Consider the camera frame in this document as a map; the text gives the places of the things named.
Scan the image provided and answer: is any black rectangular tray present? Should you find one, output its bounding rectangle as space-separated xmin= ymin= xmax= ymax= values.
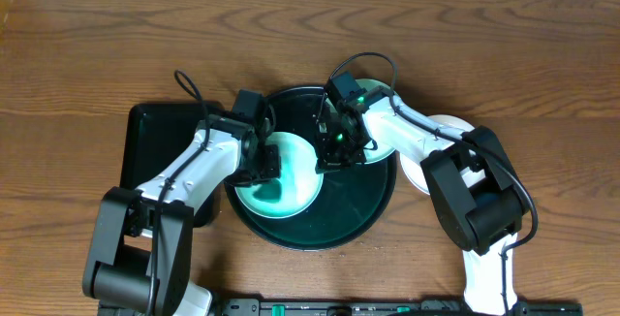
xmin=120 ymin=103 xmax=239 ymax=228

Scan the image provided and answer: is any mint green plate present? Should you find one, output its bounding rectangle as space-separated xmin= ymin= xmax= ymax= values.
xmin=356 ymin=79 xmax=394 ymax=164
xmin=235 ymin=132 xmax=324 ymax=219

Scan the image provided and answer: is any round black tray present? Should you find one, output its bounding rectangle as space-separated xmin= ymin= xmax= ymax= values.
xmin=225 ymin=86 xmax=397 ymax=251

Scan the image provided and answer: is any mint green plate front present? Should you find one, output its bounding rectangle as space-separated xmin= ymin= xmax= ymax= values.
xmin=235 ymin=132 xmax=324 ymax=219

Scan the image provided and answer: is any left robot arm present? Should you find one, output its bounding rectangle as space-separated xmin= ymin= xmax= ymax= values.
xmin=82 ymin=116 xmax=281 ymax=315

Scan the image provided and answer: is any green scouring sponge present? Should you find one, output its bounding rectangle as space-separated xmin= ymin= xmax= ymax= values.
xmin=248 ymin=179 xmax=284 ymax=205

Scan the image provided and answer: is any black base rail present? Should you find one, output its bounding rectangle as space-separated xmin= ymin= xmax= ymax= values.
xmin=207 ymin=299 xmax=583 ymax=316

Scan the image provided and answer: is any white plate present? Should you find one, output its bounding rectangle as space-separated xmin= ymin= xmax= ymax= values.
xmin=399 ymin=114 xmax=485 ymax=195

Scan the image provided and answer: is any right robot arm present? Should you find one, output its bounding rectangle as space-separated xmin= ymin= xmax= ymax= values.
xmin=317 ymin=89 xmax=535 ymax=315

